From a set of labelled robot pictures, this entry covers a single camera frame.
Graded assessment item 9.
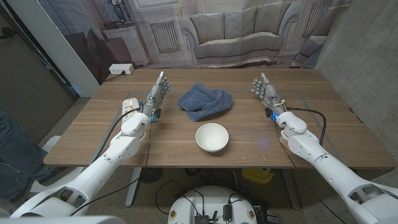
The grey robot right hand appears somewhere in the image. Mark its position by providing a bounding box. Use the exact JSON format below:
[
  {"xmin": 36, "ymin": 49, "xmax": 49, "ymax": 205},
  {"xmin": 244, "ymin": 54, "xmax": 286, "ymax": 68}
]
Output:
[{"xmin": 250, "ymin": 72, "xmax": 286, "ymax": 118}]

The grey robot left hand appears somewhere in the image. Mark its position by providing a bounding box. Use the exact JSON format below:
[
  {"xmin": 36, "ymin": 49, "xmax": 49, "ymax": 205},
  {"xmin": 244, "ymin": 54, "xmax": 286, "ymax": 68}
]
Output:
[{"xmin": 142, "ymin": 71, "xmax": 172, "ymax": 118}]

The blue towel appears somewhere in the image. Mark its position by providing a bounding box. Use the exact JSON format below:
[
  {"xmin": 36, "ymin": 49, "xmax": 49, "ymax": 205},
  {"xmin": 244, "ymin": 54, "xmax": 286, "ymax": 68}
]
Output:
[{"xmin": 177, "ymin": 82, "xmax": 233, "ymax": 123}]

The white bowl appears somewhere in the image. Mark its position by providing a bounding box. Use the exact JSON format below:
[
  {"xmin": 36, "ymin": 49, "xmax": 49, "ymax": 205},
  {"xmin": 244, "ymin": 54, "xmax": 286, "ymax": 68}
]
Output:
[{"xmin": 195, "ymin": 123, "xmax": 230, "ymax": 153}]

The white power strip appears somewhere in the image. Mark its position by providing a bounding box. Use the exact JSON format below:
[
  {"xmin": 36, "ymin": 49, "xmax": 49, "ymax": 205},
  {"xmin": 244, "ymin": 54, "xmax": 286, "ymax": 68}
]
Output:
[{"xmin": 108, "ymin": 63, "xmax": 135, "ymax": 75}]

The printed sofa room backdrop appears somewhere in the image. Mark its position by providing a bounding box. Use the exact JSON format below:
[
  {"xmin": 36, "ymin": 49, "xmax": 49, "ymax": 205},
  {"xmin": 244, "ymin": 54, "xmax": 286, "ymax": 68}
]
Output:
[{"xmin": 36, "ymin": 0, "xmax": 352, "ymax": 85}]

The yellow object under table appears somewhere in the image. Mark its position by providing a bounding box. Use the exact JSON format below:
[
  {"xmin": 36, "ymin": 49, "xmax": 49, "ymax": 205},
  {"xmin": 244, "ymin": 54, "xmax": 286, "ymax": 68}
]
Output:
[{"xmin": 241, "ymin": 167, "xmax": 275, "ymax": 184}]

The white table leg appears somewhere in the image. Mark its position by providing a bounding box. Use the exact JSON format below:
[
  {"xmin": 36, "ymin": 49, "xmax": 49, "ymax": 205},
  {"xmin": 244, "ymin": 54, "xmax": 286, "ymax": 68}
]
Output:
[
  {"xmin": 281, "ymin": 167, "xmax": 302, "ymax": 211},
  {"xmin": 124, "ymin": 167, "xmax": 143, "ymax": 208}
]

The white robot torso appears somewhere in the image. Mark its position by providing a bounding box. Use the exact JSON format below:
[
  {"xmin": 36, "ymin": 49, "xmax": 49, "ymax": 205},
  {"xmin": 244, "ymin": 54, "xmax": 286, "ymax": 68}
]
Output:
[{"xmin": 167, "ymin": 185, "xmax": 258, "ymax": 224}]

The black adapter on torso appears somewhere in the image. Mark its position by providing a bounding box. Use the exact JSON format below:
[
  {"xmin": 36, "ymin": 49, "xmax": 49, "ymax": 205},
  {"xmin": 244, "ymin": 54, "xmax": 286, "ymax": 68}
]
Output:
[{"xmin": 222, "ymin": 203, "xmax": 233, "ymax": 222}]

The black connector block on torso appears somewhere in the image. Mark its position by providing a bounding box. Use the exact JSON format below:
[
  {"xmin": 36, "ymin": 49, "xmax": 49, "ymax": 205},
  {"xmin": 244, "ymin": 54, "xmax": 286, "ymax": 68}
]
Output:
[{"xmin": 194, "ymin": 213, "xmax": 219, "ymax": 224}]

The person in blue jeans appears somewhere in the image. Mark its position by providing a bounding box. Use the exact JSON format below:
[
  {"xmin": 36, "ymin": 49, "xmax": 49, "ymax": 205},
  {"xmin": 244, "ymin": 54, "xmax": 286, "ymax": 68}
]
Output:
[{"xmin": 0, "ymin": 110, "xmax": 68, "ymax": 203}]

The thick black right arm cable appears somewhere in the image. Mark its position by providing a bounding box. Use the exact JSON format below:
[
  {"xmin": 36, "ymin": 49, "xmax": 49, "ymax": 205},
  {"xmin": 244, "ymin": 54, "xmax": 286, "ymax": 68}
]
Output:
[{"xmin": 285, "ymin": 106, "xmax": 327, "ymax": 146}]

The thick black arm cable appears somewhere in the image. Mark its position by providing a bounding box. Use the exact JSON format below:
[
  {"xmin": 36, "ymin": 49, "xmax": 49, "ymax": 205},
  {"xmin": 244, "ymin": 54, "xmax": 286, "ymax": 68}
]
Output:
[
  {"xmin": 91, "ymin": 107, "xmax": 141, "ymax": 163},
  {"xmin": 285, "ymin": 106, "xmax": 327, "ymax": 146}
]

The black power strip cord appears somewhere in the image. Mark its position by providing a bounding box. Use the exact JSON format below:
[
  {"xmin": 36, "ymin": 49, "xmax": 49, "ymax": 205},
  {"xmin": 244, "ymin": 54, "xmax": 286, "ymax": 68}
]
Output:
[{"xmin": 104, "ymin": 71, "xmax": 127, "ymax": 82}]

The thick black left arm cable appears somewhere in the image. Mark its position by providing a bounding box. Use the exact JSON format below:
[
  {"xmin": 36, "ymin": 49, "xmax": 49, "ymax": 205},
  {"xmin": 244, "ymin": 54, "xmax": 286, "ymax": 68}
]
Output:
[{"xmin": 91, "ymin": 107, "xmax": 141, "ymax": 163}]

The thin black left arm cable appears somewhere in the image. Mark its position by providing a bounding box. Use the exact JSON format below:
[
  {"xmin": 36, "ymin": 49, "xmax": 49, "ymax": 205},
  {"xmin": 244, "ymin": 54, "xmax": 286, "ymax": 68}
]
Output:
[{"xmin": 70, "ymin": 119, "xmax": 153, "ymax": 216}]

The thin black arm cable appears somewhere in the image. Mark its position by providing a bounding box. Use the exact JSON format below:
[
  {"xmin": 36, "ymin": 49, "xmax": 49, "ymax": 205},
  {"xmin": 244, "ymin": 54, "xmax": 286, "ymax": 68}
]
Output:
[
  {"xmin": 70, "ymin": 119, "xmax": 153, "ymax": 216},
  {"xmin": 273, "ymin": 119, "xmax": 348, "ymax": 224}
]

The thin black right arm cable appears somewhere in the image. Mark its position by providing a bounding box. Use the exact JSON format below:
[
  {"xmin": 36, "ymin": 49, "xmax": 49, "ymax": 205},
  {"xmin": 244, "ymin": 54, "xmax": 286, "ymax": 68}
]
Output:
[{"xmin": 273, "ymin": 119, "xmax": 348, "ymax": 224}]

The black floor cable loop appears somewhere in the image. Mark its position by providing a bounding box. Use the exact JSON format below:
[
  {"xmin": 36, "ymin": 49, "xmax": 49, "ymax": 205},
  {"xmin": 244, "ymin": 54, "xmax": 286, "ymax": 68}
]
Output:
[{"xmin": 154, "ymin": 179, "xmax": 206, "ymax": 216}]

